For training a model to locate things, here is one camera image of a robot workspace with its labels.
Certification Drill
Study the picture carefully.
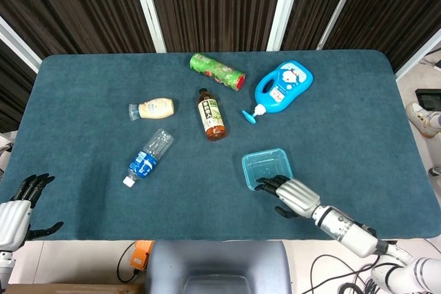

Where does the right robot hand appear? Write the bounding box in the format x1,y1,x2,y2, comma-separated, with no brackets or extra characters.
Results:
254,174,321,220

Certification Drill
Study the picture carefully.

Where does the black floor cable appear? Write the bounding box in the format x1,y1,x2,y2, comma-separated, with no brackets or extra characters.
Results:
309,254,380,294

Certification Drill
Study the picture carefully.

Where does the teal tablecloth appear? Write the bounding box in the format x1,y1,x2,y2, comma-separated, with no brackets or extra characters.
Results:
0,49,441,242

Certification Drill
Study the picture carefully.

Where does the cream sauce bottle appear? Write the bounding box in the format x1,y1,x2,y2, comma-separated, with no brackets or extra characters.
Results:
128,98,176,122

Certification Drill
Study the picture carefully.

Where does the blue pump detergent bottle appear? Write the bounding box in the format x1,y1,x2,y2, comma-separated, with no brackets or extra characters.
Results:
241,61,315,125

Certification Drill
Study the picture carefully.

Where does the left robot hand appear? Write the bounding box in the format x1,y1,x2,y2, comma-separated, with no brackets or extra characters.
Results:
0,174,65,250

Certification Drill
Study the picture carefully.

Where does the white shoe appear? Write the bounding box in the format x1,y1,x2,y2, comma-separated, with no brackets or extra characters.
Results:
405,102,441,139

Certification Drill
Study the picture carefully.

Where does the clear water bottle blue label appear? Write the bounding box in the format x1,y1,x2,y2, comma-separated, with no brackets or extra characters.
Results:
123,128,175,188

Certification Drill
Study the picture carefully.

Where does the brown tea bottle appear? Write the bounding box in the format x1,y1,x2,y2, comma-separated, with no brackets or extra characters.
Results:
197,87,229,143

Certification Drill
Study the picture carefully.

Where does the green snack canister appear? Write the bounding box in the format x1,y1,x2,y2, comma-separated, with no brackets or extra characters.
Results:
189,52,247,92

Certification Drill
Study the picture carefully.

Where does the black cable of orange device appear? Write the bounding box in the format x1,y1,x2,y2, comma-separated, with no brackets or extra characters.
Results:
116,242,141,284

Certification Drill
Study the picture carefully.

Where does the blue container lid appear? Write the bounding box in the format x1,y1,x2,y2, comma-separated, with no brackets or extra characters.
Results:
241,148,295,191

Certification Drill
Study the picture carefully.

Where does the orange device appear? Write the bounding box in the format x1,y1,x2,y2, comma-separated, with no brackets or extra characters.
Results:
130,240,154,271

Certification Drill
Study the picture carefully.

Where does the dark pleated folding screen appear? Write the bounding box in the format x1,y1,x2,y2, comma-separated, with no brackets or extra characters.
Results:
0,0,441,133

